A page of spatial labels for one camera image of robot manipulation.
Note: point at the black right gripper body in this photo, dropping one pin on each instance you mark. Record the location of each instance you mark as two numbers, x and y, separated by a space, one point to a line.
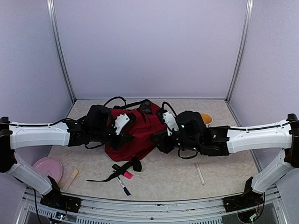
163 143

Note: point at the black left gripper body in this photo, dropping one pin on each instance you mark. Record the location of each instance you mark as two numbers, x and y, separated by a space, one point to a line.
115 144

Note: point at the dark red student backpack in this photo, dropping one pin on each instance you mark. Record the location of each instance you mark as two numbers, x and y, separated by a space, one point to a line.
137 135

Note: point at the pink capped pen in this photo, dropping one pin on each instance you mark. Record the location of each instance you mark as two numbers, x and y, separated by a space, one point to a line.
200 174

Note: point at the pink black highlighter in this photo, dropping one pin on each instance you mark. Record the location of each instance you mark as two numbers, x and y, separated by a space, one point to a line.
124 173

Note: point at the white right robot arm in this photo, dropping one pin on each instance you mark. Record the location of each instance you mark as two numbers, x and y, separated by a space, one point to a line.
187 131

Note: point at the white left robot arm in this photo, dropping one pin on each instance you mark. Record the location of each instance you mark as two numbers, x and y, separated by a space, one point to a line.
13 135

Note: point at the white floral mug orange inside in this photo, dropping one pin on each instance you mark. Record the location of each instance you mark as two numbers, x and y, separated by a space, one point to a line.
207 119

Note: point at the blue capped white marker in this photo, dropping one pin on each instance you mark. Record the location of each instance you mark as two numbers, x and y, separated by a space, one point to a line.
123 186

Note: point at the yellow capped clear tube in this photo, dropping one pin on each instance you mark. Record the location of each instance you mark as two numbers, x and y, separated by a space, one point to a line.
70 180

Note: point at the pink plastic plate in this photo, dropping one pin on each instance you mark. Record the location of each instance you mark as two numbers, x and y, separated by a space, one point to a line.
49 166

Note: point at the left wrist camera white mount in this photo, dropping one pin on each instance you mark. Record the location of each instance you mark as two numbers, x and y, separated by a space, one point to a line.
122 120

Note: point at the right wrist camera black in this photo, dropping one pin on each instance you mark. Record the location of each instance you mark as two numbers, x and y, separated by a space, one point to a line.
168 119

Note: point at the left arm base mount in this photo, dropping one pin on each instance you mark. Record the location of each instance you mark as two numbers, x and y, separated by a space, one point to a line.
55 199

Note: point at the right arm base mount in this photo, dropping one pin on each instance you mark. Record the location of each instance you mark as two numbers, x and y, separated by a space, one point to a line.
244 200

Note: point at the aluminium front frame rail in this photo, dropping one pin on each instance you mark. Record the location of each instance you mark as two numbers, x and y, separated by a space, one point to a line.
94 210

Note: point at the aluminium corner post left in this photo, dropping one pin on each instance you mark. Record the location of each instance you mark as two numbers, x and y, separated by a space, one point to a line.
59 50

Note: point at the aluminium corner post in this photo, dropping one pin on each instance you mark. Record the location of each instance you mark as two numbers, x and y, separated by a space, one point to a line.
59 50
241 50

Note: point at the aluminium corner post right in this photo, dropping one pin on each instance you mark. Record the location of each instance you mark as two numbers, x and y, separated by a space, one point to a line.
241 50

